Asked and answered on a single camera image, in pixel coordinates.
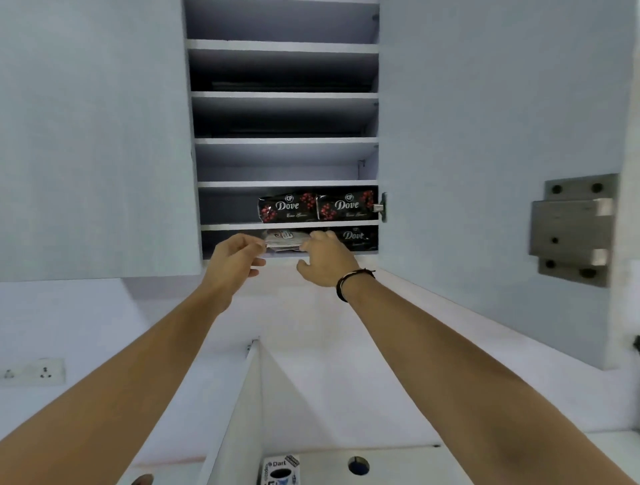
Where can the person's right thumb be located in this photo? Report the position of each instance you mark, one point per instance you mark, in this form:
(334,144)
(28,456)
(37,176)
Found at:
(305,268)

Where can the metal cabinet hinge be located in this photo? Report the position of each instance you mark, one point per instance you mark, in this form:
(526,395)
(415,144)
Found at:
(381,207)

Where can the person's left thumb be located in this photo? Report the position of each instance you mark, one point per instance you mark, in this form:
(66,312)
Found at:
(257,272)

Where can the white box with black label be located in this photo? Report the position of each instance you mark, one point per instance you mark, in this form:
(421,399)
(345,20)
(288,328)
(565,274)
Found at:
(281,469)

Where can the person's left forearm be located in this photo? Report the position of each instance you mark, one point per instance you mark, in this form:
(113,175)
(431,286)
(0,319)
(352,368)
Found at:
(125,379)

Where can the metal hinge mounting plate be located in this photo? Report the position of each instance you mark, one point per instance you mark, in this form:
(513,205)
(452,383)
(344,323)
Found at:
(572,231)

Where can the person's right forearm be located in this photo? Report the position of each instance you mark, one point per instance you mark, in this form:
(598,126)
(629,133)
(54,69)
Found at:
(465,384)

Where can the white wall socket plate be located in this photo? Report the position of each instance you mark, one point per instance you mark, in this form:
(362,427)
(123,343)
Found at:
(32,372)

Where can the white open cabinet door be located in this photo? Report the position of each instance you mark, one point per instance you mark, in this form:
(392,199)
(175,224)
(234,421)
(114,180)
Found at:
(500,165)

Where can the person's right hand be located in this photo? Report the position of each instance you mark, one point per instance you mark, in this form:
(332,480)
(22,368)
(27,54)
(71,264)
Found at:
(327,262)

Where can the white lower cabinet panel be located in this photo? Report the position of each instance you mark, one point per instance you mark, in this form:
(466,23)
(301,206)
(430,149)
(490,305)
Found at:
(250,414)

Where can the white closed cabinet door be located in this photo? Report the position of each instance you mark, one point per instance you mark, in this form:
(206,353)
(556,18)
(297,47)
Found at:
(90,140)

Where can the black red snack packet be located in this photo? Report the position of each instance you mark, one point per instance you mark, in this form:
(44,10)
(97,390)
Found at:
(346,206)
(357,238)
(287,207)

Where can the person's left hand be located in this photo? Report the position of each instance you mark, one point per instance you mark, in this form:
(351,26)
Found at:
(227,265)

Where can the white wall cabinet with shelves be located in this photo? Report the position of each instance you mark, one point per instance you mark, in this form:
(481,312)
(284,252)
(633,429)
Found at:
(285,120)

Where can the white snack packet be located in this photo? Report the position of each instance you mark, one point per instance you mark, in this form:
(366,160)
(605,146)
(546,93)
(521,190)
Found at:
(285,242)

